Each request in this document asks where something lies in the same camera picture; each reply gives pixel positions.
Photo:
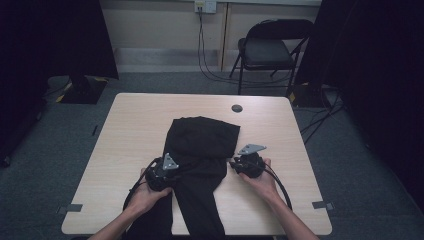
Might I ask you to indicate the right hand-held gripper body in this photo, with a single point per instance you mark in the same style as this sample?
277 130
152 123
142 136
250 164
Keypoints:
250 165

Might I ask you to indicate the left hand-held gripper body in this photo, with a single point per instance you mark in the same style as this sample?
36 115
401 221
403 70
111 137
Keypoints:
156 176

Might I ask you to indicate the black pants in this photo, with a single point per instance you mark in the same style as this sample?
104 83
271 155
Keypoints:
200 146

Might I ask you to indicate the person's left hand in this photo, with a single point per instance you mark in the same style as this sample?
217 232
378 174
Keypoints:
146 198

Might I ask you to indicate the person's right hand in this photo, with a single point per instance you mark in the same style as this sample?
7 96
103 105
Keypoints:
263 186

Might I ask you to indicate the grey round table grommet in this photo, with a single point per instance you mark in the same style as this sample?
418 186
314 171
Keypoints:
237 108

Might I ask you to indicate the small black floor marker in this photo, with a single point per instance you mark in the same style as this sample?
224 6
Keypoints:
95 130

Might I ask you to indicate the grey tape strip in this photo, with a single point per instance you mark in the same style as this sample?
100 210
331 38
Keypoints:
71 208
322 205

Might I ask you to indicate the black folding chair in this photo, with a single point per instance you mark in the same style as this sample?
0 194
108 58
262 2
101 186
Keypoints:
266 51

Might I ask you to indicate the black curtain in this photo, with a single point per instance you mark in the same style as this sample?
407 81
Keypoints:
376 66
50 40

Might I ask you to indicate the black stand base plate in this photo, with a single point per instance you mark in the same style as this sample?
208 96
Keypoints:
83 95
308 96

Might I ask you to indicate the white wall outlet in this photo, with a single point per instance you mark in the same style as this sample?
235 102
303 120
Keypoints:
205 6

